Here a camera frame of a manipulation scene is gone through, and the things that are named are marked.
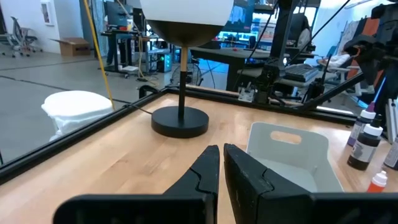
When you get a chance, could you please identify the black monitor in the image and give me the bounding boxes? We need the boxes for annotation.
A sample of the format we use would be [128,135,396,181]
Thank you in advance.
[103,0,135,29]

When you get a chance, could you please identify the black lamp power cable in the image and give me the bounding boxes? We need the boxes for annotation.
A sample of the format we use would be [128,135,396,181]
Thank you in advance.
[123,84,160,115]

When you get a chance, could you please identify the brown cardboard box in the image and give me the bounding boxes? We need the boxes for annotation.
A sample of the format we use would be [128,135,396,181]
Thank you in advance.
[50,37,92,57]

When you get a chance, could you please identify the black backlit keyboard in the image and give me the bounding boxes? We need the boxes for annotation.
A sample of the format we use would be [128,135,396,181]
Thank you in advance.
[284,63,320,83]

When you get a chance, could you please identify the small orange bottle yellow label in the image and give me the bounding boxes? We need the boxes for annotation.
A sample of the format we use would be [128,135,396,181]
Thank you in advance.
[366,169,389,194]

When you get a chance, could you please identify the large black-tip coloring bottle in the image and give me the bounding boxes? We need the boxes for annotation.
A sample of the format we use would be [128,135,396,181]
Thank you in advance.
[346,113,384,172]

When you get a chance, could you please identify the silver front bracket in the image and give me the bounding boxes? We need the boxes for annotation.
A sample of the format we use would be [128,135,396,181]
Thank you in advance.
[384,98,398,144]

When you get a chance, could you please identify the black standing desk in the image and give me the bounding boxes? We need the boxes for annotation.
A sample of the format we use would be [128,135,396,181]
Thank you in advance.
[99,28,144,77]

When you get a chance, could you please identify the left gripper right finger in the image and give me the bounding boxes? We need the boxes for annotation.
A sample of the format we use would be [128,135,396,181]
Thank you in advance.
[223,142,398,224]

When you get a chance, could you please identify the grey workstation shelf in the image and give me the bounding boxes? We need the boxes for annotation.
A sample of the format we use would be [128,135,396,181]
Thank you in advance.
[239,66,338,90]

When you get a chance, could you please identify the large purple-tip coloring bottle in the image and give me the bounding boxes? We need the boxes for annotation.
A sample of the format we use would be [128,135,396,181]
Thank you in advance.
[346,101,377,147]

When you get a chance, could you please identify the clear plastic tray with batteries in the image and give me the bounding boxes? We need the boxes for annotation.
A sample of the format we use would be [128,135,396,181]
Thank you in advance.
[245,121,345,194]

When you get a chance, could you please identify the person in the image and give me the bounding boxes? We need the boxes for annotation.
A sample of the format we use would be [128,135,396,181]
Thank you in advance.
[317,52,354,70]

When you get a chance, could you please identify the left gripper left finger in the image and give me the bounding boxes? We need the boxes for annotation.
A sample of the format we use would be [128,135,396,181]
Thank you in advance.
[52,144,221,224]

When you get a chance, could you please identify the black computer tower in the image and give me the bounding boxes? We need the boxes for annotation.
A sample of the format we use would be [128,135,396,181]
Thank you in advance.
[156,52,172,73]

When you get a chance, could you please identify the grey office chair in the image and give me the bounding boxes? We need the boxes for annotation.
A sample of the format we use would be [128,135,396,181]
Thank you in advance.
[0,16,44,59]

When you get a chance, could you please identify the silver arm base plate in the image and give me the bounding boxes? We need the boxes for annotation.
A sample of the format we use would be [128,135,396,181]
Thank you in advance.
[237,86,256,103]

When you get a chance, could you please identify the yellow hanging cable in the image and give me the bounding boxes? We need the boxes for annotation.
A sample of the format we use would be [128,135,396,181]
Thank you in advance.
[82,0,116,111]

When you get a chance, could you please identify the white framed wall picture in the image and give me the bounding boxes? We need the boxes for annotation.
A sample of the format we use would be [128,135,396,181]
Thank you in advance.
[39,0,55,26]

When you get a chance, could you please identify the black aluminium table frame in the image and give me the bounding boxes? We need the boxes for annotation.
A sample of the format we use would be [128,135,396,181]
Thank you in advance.
[0,72,365,185]

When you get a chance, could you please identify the white globe table lamp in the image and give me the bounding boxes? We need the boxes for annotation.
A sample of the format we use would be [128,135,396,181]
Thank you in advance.
[139,0,234,139]

